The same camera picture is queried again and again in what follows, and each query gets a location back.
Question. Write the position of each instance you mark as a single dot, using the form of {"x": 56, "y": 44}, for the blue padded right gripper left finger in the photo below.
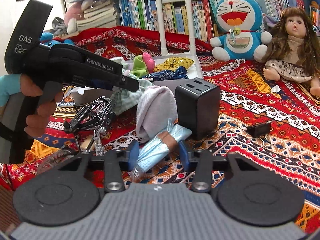
{"x": 116, "y": 161}

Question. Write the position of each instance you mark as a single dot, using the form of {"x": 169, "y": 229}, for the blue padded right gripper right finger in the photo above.
{"x": 200, "y": 162}

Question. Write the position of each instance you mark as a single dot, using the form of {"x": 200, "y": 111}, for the light blue face mask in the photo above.
{"x": 159, "y": 147}

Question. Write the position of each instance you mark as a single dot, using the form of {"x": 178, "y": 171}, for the green checkered cloth scrunchie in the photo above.
{"x": 124, "y": 99}

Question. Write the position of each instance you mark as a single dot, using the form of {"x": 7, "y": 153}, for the navy patterned scrunchie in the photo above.
{"x": 165, "y": 75}

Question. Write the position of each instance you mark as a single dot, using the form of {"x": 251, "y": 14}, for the green and pink scrunchie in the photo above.
{"x": 143, "y": 65}

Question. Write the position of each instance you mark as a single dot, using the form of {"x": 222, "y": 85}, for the gold sequin cloth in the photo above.
{"x": 173, "y": 63}

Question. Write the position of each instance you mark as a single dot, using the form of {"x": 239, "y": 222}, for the blue round plush toy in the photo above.
{"x": 48, "y": 39}

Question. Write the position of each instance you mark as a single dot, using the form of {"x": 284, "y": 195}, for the grey crumpled cloth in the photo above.
{"x": 58, "y": 27}

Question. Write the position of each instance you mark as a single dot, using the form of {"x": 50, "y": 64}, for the miniature metal bicycle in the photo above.
{"x": 90, "y": 122}

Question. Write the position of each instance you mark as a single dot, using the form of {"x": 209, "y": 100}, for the black power adapter cube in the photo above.
{"x": 198, "y": 105}

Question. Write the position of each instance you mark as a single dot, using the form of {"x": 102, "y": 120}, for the pink and white plush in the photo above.
{"x": 76, "y": 13}

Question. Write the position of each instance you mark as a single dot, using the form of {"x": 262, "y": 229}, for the small black clip device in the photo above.
{"x": 259, "y": 129}

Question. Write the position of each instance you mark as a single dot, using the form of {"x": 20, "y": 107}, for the stack of lying books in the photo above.
{"x": 101, "y": 14}

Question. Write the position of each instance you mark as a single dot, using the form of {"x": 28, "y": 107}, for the row of standing books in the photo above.
{"x": 141, "y": 14}

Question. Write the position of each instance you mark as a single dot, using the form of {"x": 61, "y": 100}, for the brown-haired baby doll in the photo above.
{"x": 293, "y": 53}

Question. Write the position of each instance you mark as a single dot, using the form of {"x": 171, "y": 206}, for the Doraemon plush toy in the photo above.
{"x": 240, "y": 21}

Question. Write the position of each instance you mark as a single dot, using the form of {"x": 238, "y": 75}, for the white PVC pipe frame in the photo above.
{"x": 175, "y": 16}

